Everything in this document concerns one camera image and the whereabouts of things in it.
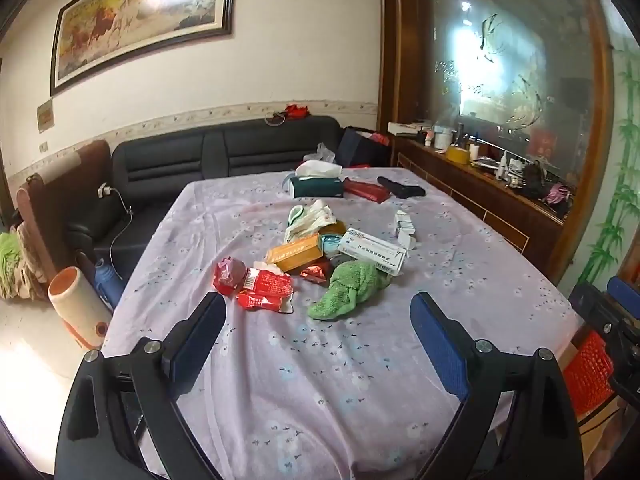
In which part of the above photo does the brown armchair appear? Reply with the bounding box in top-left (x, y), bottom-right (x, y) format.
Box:
top-left (15, 139), bottom-right (113, 286)

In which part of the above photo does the wooden cabinet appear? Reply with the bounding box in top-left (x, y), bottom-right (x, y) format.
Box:
top-left (390, 132), bottom-right (581, 283)

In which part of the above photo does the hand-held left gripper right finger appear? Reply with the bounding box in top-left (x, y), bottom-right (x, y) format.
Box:
top-left (409, 291), bottom-right (586, 480)

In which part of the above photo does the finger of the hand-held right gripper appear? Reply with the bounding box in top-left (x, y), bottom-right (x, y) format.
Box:
top-left (570, 282), bottom-right (623, 341)
top-left (606, 275), bottom-right (640, 311)

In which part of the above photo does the green towel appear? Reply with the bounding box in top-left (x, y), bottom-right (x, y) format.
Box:
top-left (307, 260), bottom-right (393, 321)

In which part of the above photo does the dark red snack packet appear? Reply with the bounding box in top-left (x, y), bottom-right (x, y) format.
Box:
top-left (300, 262), bottom-right (333, 286)

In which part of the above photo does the orange medicine box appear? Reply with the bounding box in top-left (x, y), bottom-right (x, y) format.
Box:
top-left (264, 234), bottom-right (325, 272)

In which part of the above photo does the clear plastic bag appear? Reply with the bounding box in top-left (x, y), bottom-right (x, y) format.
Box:
top-left (305, 142), bottom-right (336, 166)

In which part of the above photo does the dark shopping bag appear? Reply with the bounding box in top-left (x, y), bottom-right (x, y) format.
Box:
top-left (335, 126), bottom-right (393, 168)

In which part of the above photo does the black case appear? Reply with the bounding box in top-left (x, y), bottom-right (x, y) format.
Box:
top-left (376, 176), bottom-right (427, 198)

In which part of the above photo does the bamboo painted panel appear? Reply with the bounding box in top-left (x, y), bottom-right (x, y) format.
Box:
top-left (560, 0), bottom-right (640, 286)

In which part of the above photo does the round red snack packet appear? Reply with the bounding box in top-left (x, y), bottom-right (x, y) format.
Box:
top-left (213, 256), bottom-right (248, 297)

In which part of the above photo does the large framed landscape painting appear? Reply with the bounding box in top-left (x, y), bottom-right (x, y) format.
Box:
top-left (50, 0), bottom-right (238, 97)

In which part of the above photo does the blue bottle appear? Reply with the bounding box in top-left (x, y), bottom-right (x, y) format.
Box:
top-left (92, 258), bottom-right (126, 308)

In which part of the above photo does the purple floral tablecloth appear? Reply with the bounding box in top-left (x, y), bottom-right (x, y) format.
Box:
top-left (100, 166), bottom-right (586, 480)

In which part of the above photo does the pink cloth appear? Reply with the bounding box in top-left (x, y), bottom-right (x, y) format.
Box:
top-left (542, 182), bottom-right (573, 211)

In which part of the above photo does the teal tissue pack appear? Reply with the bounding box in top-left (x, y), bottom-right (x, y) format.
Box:
top-left (320, 232), bottom-right (351, 256)

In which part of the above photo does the white and orange cylinder appliance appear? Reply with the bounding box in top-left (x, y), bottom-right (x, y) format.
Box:
top-left (47, 267), bottom-right (113, 351)

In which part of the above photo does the white plastic bag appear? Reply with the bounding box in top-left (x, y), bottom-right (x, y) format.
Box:
top-left (284, 199), bottom-right (338, 243)

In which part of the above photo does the white blue medicine box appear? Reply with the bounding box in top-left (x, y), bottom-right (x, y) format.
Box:
top-left (337, 232), bottom-right (408, 276)

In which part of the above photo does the black bag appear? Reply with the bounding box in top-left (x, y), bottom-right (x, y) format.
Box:
top-left (520, 160), bottom-right (551, 198)

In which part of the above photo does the white book stack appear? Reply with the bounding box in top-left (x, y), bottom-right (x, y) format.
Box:
top-left (389, 121), bottom-right (433, 136)

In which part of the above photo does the wooden partition frame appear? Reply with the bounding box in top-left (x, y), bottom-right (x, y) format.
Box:
top-left (379, 0), bottom-right (617, 281)

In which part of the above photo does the frosted glass panel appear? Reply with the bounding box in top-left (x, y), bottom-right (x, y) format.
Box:
top-left (430, 0), bottom-right (601, 201)

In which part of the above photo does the green cloth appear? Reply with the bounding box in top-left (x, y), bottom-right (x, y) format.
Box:
top-left (0, 232), bottom-right (25, 301)

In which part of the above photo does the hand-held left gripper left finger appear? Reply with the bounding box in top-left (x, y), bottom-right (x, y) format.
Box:
top-left (54, 291), bottom-right (228, 480)

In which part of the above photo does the white charger with cable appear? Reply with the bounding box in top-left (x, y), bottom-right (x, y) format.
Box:
top-left (97, 182), bottom-right (133, 281)

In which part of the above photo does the black leather sofa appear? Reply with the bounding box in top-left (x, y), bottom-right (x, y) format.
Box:
top-left (67, 115), bottom-right (346, 291)

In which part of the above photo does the dark green tissue box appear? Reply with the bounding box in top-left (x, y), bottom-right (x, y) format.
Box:
top-left (289, 160), bottom-right (346, 198)

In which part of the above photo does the red wallet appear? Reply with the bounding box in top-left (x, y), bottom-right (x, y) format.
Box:
top-left (342, 177), bottom-right (391, 204)

